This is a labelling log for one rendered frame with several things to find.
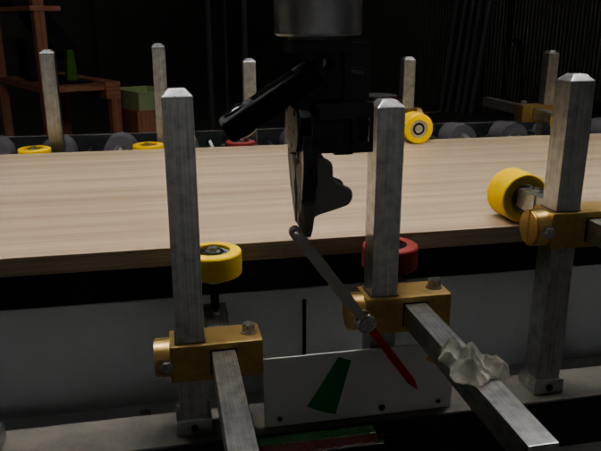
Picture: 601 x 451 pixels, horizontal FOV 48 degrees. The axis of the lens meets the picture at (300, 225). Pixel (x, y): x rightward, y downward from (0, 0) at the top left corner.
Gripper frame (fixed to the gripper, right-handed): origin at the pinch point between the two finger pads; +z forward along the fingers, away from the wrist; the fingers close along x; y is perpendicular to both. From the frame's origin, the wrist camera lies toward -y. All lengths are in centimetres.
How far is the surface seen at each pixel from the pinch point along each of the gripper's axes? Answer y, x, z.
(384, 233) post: 11.9, 6.1, 3.7
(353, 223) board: 14.4, 29.0, 9.4
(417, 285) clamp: 17.6, 8.7, 12.4
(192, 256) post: -11.9, 6.1, 4.8
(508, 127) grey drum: 108, 154, 17
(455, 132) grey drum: 88, 154, 18
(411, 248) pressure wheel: 18.5, 13.5, 8.8
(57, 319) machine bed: -32.1, 27.7, 21.0
